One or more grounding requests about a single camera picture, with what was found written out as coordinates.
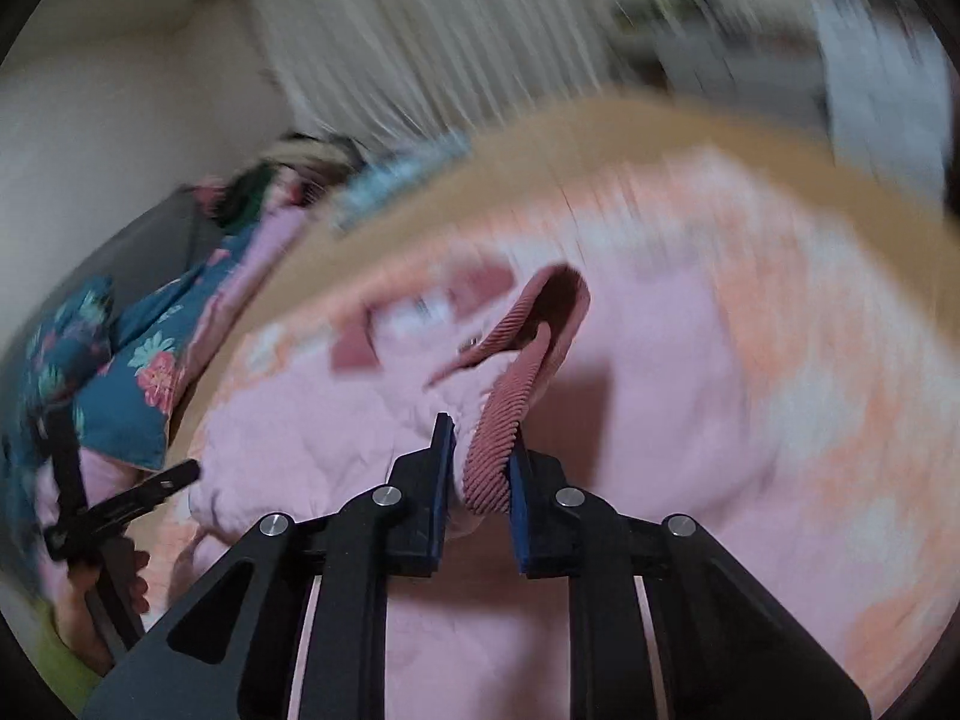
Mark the grey headboard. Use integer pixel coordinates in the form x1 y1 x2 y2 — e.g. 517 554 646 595
97 187 226 301

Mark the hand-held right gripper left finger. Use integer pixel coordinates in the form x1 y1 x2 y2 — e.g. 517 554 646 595
79 412 458 720

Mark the light blue cloth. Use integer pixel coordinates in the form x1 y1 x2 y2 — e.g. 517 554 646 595
330 133 475 235

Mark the teal floral duvet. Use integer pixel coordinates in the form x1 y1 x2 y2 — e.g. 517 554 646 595
0 210 316 616

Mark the white striped curtain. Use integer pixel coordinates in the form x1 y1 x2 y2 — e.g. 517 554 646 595
247 0 676 158

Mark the white drawer chest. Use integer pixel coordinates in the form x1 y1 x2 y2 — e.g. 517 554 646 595
814 0 953 203

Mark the orange checked fleece blanket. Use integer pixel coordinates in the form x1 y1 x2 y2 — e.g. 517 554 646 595
142 142 960 720

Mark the pile of clothes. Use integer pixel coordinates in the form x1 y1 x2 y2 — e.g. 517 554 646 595
195 131 368 230

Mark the yellow-green cloth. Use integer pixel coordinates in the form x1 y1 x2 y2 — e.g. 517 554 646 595
21 611 102 713

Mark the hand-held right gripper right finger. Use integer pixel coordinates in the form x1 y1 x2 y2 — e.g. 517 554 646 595
508 439 875 720

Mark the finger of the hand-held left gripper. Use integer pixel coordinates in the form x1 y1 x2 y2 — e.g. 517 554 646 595
37 390 89 541
43 460 202 562

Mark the person's left hand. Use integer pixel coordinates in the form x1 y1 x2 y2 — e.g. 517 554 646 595
56 549 152 680

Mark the pink quilted jacket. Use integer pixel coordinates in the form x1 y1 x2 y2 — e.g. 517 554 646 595
187 262 796 720

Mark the bed with tan cover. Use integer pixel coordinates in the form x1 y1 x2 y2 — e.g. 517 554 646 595
172 97 935 466

